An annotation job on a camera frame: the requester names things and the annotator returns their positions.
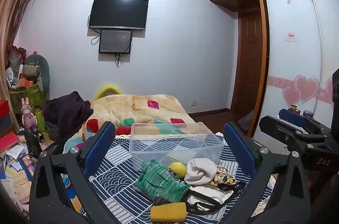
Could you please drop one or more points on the white sock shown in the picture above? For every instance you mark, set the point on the white sock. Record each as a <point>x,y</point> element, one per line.
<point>200,171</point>

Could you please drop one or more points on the black wall television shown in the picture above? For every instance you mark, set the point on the black wall television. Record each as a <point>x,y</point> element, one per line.
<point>119,12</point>

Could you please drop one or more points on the grey plush toy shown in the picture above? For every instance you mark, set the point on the grey plush toy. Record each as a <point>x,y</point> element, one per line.
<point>39,67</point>

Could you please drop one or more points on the colourful patchwork blanket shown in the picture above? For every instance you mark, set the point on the colourful patchwork blanket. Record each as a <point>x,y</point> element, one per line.
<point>127,110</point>

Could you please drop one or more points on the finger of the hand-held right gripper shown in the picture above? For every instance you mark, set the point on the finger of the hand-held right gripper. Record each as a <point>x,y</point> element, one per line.
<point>280,131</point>
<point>291,116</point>

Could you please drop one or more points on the yellow sponge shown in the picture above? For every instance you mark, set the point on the yellow sponge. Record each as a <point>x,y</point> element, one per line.
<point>168,211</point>

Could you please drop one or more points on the black flashlight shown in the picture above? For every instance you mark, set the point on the black flashlight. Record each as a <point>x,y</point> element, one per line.
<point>37,132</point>

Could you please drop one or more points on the pile of papers and books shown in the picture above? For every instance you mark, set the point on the pile of papers and books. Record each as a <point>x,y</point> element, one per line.
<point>13,160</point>

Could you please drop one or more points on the wooden wardrobe with white doors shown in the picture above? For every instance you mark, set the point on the wooden wardrobe with white doors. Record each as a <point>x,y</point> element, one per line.
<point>288,41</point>

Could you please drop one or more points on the pink rabbit toy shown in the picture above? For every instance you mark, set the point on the pink rabbit toy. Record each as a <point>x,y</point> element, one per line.
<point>26,114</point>

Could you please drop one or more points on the yellow plush ball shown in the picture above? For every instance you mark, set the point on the yellow plush ball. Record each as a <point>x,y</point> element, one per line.
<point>178,169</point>

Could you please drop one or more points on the clear plastic storage box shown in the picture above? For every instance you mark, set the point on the clear plastic storage box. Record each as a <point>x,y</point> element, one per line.
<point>172,144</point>

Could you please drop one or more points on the green knitted glove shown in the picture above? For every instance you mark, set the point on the green knitted glove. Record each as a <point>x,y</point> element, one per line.
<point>159,181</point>

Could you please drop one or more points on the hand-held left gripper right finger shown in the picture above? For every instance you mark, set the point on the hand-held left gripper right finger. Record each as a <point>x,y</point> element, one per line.
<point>238,143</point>

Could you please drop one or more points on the white paper label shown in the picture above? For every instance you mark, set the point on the white paper label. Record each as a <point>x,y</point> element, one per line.
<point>290,36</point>

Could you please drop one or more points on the red box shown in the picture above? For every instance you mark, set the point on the red box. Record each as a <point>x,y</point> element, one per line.
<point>4,112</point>

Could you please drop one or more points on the dark purple cloth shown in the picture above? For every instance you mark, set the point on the dark purple cloth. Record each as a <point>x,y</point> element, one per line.
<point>66,114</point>

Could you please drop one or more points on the brown striped curtain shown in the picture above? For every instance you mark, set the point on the brown striped curtain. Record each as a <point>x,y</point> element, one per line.
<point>13,9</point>

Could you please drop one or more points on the yellow patterned scrunchie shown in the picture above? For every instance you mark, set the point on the yellow patterned scrunchie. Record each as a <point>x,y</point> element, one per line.
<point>225,177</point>

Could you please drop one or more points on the green bottle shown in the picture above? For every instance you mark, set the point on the green bottle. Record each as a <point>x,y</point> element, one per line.
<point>40,119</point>

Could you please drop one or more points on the yellow plush cushion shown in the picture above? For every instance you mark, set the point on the yellow plush cushion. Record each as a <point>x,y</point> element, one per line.
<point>108,90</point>

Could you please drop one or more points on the brown wooden door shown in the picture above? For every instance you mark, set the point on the brown wooden door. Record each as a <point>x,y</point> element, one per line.
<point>247,60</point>

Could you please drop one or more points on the blue patterned bed sheet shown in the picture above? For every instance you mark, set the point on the blue patterned bed sheet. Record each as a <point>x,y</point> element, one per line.
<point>124,176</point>

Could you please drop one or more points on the green storage box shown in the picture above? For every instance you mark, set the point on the green storage box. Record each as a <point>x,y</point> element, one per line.
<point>29,97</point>

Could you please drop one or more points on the white wall socket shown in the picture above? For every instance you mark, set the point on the white wall socket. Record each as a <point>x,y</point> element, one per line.
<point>194,103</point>

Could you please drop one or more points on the small black wall monitor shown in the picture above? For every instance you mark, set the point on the small black wall monitor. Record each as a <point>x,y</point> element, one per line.
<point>115,41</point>

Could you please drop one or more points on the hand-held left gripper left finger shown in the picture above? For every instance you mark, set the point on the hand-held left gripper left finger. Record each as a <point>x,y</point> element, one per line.
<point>102,143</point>

